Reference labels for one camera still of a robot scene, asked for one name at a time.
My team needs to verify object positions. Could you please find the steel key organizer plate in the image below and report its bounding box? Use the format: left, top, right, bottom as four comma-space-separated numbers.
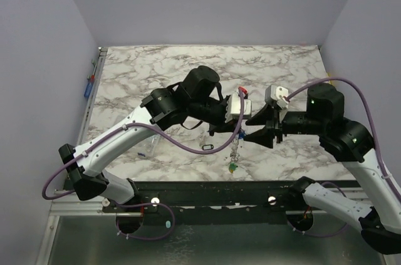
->
230, 135, 239, 164

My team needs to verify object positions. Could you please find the green tag key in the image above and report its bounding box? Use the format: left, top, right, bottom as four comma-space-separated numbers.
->
229, 162, 237, 174

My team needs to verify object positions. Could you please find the blue tag key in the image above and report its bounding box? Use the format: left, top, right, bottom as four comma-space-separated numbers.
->
238, 131, 246, 140

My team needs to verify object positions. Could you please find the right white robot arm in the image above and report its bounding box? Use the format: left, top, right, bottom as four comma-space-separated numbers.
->
244, 83, 400, 255

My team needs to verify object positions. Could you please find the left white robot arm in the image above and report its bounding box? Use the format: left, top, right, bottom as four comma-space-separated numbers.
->
59, 66, 251, 212

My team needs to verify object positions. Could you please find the clear plastic parts box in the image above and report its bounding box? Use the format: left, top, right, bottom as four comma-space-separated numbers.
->
135, 135, 160, 158

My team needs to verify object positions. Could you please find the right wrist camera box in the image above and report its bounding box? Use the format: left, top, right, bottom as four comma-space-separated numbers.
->
264, 85, 289, 111

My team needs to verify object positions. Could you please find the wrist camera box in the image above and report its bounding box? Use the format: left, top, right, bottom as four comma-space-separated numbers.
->
225, 86, 252, 123
264, 85, 289, 111

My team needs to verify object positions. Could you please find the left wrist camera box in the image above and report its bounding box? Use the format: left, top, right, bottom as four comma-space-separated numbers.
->
225, 86, 252, 123

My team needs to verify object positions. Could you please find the black key ring tag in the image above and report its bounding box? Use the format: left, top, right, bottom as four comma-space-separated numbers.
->
201, 144, 214, 151

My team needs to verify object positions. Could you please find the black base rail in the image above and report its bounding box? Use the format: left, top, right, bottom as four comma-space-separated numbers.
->
103, 180, 313, 231

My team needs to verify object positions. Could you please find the blue red wall clamp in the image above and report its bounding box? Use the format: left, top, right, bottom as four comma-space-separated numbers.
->
83, 60, 97, 99

